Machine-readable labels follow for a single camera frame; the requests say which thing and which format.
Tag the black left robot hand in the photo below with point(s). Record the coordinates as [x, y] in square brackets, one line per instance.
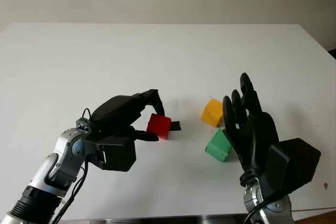
[115, 113]

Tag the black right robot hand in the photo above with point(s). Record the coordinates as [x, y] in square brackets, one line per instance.
[254, 134]

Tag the green cube block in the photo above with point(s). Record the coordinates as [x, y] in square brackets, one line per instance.
[218, 145]

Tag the red cube block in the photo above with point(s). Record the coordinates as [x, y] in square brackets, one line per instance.
[157, 125]

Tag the yellow cube block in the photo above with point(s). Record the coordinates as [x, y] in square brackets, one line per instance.
[211, 112]

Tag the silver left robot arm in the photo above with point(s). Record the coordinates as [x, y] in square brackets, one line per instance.
[55, 166]

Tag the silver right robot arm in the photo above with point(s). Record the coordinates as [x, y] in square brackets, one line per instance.
[273, 208]

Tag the black tape strip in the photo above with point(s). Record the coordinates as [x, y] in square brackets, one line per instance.
[176, 126]

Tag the dark object beside table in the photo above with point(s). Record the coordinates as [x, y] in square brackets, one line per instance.
[333, 54]

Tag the dark robot torso edge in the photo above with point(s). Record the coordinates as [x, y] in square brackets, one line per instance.
[170, 221]

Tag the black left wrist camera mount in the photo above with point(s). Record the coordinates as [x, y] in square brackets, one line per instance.
[118, 155]

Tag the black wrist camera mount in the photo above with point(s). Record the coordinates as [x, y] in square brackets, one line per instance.
[296, 163]
[118, 155]

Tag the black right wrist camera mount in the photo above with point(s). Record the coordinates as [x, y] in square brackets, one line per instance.
[296, 163]

